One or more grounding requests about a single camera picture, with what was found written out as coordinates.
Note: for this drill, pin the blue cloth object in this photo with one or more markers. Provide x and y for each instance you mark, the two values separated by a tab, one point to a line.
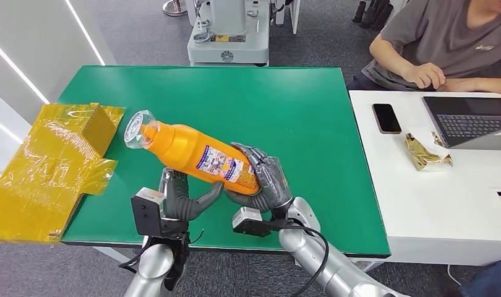
492	283

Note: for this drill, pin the black chair legs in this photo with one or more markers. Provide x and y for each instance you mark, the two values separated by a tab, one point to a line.
369	14

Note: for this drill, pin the white robot base machine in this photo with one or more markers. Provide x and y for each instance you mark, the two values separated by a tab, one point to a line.
230	49

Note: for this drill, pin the person's left forearm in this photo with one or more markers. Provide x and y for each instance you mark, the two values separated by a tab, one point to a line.
496	86

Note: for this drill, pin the yellow taped cardboard box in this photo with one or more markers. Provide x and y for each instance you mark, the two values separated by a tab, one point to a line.
41	176

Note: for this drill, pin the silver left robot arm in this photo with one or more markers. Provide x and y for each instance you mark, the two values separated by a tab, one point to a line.
152	266

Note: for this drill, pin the person's right forearm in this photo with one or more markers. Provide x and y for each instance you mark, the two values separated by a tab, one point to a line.
387	57

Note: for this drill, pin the person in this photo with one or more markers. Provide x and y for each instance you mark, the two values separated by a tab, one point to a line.
447	37

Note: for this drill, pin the orange plastic bottle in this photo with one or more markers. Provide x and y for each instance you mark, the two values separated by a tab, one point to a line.
185	149

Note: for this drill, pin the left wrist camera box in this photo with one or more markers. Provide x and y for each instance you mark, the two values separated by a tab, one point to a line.
146	213

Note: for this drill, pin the grey laptop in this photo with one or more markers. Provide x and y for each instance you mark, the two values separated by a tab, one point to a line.
471	123

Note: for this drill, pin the person's hand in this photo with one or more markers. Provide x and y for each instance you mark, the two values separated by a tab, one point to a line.
459	85
424	76

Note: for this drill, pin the chrome stand base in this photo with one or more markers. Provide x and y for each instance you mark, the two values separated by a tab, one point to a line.
173	8

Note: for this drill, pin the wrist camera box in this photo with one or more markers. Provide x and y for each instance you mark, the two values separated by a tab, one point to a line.
250	221
146	213

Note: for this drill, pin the person's left hand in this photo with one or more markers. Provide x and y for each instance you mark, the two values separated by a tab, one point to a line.
459	85

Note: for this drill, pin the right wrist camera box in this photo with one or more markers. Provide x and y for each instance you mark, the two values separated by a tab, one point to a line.
250	221

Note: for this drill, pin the black smartphone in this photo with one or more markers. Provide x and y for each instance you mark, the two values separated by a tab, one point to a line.
386	119

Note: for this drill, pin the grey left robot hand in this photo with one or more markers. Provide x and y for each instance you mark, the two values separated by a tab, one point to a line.
176	205

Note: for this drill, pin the white furniture panel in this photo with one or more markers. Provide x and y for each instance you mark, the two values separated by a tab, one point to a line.
294	16

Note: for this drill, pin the white paper wrapper piece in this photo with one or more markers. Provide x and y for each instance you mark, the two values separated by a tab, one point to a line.
420	134

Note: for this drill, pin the person's right hand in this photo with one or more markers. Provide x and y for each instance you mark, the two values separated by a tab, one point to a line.
424	76

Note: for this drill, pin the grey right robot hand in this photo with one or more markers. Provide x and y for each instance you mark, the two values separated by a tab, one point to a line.
273	184

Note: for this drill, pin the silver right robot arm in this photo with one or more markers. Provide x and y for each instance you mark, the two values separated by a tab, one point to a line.
312	254

